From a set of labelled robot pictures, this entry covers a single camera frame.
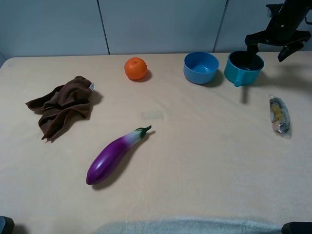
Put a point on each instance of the brown crumpled cloth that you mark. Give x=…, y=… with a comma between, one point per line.
x=62, y=103

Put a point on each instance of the blue plastic bowl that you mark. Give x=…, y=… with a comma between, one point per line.
x=200, y=67

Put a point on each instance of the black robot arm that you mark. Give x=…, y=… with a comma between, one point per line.
x=291, y=7

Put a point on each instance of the clear plastic snack bag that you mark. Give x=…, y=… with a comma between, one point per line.
x=280, y=118

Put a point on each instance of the black object corner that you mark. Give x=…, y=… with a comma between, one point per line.
x=297, y=228
x=6, y=225

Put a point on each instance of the orange mandarin fruit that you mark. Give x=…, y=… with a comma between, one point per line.
x=135, y=68

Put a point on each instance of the grey towel at bottom edge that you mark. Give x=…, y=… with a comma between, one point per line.
x=189, y=226

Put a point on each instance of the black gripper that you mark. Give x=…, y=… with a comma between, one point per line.
x=281, y=31

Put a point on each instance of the teal saucepan with handle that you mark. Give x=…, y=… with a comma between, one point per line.
x=243, y=68

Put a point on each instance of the black object bottom right corner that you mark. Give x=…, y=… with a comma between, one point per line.
x=297, y=228

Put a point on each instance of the black object bottom left corner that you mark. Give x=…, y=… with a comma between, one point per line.
x=6, y=225

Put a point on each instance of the purple toy eggplant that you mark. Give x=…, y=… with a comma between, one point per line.
x=108, y=159

